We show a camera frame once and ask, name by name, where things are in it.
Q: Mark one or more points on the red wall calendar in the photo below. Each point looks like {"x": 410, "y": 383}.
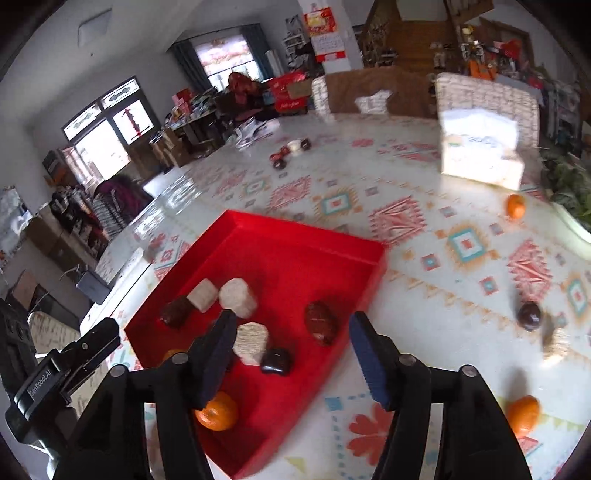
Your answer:
{"x": 325, "y": 32}

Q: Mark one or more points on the beige rice cake block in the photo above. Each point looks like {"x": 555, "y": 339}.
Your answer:
{"x": 251, "y": 344}
{"x": 202, "y": 295}
{"x": 556, "y": 344}
{"x": 238, "y": 297}

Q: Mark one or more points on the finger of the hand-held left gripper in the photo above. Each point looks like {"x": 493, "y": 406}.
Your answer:
{"x": 92, "y": 341}

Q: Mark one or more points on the brown chair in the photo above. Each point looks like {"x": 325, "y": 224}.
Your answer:
{"x": 406, "y": 90}

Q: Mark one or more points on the white cloth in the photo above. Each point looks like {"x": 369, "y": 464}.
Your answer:
{"x": 373, "y": 101}

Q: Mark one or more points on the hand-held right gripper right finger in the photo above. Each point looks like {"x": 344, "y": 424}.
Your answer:
{"x": 369, "y": 364}

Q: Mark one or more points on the white round candy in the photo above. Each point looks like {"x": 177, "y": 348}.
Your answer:
{"x": 294, "y": 146}

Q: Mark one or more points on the dark purple plum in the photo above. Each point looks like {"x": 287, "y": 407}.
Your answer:
{"x": 528, "y": 316}

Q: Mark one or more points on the red wrapped candy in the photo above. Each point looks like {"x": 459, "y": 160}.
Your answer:
{"x": 278, "y": 160}

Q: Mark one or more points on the red gift box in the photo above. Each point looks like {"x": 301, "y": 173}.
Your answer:
{"x": 291, "y": 92}

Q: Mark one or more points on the white tissue box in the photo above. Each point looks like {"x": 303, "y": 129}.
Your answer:
{"x": 482, "y": 147}

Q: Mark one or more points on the dark glossy fruit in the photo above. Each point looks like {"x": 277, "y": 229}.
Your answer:
{"x": 275, "y": 361}

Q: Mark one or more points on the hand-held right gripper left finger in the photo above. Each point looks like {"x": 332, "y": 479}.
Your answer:
{"x": 217, "y": 360}

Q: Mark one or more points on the dark round candy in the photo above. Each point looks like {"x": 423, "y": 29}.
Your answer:
{"x": 305, "y": 144}

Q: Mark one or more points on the striped cloth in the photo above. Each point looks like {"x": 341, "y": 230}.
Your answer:
{"x": 111, "y": 207}

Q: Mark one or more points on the pale green oval plate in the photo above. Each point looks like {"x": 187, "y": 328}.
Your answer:
{"x": 575, "y": 226}

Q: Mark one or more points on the patterned chair back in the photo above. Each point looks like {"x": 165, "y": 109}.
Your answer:
{"x": 485, "y": 94}

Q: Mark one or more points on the square ceiling light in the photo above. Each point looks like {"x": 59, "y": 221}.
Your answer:
{"x": 94, "y": 27}

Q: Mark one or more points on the patterned tablecloth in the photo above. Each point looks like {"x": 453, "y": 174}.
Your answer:
{"x": 415, "y": 277}

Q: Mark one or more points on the grey curtain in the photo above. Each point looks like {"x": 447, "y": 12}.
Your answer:
{"x": 256, "y": 50}

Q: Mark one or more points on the wooden staircase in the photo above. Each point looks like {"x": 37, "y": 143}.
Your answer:
{"x": 415, "y": 32}

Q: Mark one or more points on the spinach leaves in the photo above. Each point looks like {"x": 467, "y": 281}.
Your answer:
{"x": 568, "y": 182}

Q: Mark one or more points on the red tray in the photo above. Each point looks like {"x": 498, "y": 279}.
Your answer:
{"x": 286, "y": 258}

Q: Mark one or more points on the curtained window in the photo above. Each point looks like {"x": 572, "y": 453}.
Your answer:
{"x": 221, "y": 57}

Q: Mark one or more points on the brown cake block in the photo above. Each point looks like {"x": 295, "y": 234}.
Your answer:
{"x": 177, "y": 312}

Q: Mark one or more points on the dried red date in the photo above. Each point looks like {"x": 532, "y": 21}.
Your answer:
{"x": 321, "y": 323}

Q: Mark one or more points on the window with red decoration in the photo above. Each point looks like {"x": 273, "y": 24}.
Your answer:
{"x": 106, "y": 134}

